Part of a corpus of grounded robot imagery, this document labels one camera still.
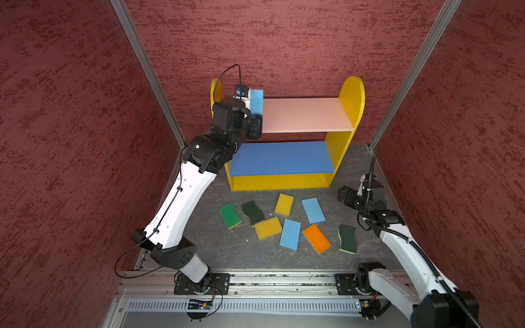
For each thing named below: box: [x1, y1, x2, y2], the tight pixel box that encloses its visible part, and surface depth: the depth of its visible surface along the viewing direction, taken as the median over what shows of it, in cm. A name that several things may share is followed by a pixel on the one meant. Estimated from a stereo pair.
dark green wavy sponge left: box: [241, 200, 265, 227], surface depth 94 cm
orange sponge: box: [302, 223, 332, 255], surface depth 86 cm
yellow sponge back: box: [274, 192, 294, 217], surface depth 96 cm
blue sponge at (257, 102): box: [250, 89, 264, 116], surface depth 61 cm
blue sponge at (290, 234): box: [278, 218, 302, 251], surface depth 87 cm
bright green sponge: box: [218, 202, 242, 231], surface depth 92 cm
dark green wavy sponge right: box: [337, 224, 357, 255], surface depth 86 cm
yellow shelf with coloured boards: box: [210, 75, 366, 192], surface depth 91 cm
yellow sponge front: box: [254, 216, 283, 241], surface depth 89 cm
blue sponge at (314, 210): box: [301, 196, 327, 225], surface depth 94 cm
